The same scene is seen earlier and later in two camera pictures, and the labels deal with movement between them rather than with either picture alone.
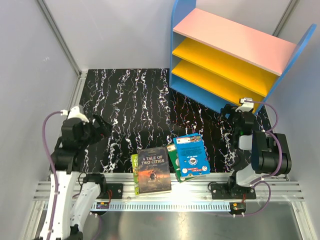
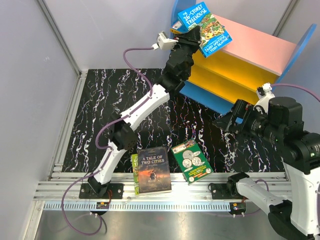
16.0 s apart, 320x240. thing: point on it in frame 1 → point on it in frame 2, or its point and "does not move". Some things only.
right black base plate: x=222 y=191 does not move
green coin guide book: x=172 y=153 → x=191 y=161
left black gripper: x=98 y=134 → x=190 y=39
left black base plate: x=113 y=191 does not move
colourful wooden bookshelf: x=218 y=62 does not move
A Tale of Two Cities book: x=154 y=170 does not move
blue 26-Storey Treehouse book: x=192 y=158 → x=214 y=36
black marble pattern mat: x=143 y=111 does not move
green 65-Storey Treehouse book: x=135 y=164 does not move
